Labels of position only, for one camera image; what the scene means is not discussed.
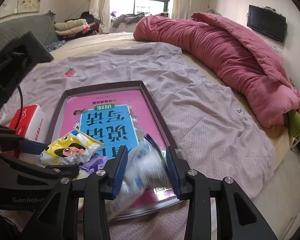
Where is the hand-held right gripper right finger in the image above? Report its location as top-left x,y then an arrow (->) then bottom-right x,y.
165,146 -> 278,240

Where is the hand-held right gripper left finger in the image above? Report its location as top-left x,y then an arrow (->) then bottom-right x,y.
30,146 -> 129,240

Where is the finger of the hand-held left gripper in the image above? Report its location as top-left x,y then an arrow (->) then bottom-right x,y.
16,139 -> 50,156

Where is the red tissue pack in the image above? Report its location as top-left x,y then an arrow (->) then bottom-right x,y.
0,104 -> 47,159

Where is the white blue snack packet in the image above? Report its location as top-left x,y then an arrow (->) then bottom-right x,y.
107,134 -> 173,220

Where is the purple plush toy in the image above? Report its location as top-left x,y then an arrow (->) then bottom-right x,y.
76,155 -> 110,180

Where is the yellow cartoon packet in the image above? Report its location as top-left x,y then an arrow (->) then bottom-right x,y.
35,127 -> 105,167

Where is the dark shallow cardboard box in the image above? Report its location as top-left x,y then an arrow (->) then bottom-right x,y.
44,80 -> 179,222

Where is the pink book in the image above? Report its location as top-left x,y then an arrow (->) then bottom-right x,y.
59,90 -> 177,210

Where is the lilac printed blanket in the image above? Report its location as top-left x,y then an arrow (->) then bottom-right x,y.
0,41 -> 277,240

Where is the beige bed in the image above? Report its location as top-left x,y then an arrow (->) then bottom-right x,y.
47,31 -> 300,240

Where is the dark floral cloth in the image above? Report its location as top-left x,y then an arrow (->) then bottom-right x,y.
45,40 -> 67,53

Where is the grey quilted sofa back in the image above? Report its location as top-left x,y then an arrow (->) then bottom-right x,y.
0,10 -> 59,63

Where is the pile of folded clothes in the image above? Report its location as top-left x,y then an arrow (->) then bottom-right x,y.
54,19 -> 100,39

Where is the pink duvet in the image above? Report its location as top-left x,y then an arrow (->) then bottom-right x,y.
133,12 -> 300,128

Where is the green cloth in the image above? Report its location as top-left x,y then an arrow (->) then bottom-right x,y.
286,110 -> 300,138

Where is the grey clothes heap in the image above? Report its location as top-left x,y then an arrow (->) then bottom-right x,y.
111,11 -> 169,28

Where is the black cable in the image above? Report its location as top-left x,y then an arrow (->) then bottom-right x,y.
15,84 -> 25,130

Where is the black wall television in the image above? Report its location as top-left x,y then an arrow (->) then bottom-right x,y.
247,4 -> 287,43

